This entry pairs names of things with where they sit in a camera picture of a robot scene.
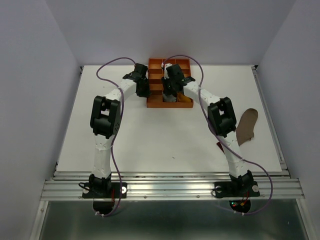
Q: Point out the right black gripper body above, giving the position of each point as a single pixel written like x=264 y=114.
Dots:
x=167 y=84

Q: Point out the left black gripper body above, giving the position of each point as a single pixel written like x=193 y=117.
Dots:
x=145 y=90

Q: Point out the grey striped sock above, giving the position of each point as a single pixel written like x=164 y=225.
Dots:
x=169 y=98

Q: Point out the taupe maroon-cuffed sock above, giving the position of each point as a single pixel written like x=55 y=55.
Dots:
x=245 y=129

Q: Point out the mustard yellow sock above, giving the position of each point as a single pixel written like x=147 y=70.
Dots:
x=183 y=99

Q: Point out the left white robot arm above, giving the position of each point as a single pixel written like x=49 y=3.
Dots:
x=105 y=121

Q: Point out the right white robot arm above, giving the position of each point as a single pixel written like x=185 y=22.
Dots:
x=220 y=116

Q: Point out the orange compartment tray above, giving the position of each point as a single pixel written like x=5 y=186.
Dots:
x=155 y=73

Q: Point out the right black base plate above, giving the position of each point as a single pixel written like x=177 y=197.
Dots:
x=230 y=189

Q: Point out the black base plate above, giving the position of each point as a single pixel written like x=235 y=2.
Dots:
x=230 y=189
x=116 y=191

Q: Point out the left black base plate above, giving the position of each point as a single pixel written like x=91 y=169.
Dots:
x=116 y=191

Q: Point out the aluminium rail frame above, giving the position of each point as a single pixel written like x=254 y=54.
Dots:
x=170 y=162

